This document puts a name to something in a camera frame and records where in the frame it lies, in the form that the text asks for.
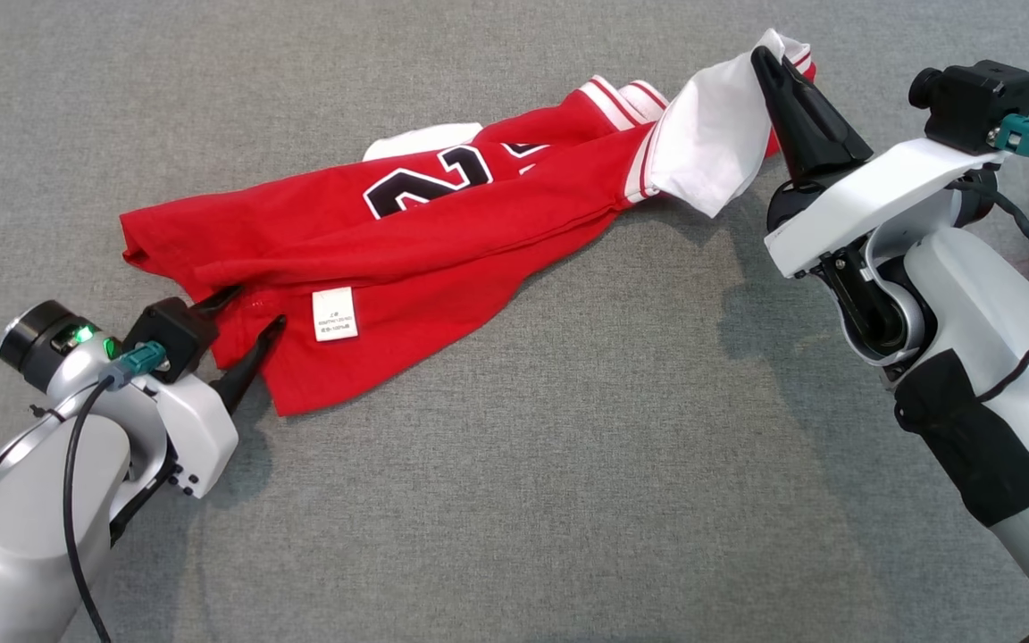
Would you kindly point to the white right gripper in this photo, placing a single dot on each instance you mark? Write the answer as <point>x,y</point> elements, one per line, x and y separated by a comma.
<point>872,196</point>

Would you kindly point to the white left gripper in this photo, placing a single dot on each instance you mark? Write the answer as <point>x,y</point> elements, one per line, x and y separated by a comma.
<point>197,438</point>

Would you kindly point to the red jersey with white sleeves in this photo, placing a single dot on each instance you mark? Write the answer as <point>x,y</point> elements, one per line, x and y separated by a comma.
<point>389,259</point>

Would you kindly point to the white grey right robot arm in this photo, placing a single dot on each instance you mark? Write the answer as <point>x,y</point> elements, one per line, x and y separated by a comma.
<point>970,299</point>

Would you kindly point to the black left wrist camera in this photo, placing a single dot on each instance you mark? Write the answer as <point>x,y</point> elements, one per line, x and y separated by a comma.
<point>166,335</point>

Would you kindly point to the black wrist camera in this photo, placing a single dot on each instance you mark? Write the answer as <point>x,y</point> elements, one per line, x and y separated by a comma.
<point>166,335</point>
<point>979,103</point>

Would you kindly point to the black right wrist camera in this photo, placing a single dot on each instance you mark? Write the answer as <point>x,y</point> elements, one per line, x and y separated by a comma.
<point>979,103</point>

